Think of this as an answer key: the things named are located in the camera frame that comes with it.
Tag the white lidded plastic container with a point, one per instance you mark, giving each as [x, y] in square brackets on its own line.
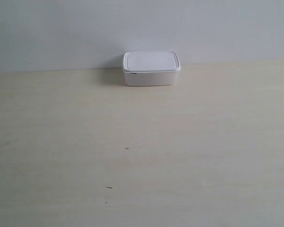
[151, 68]

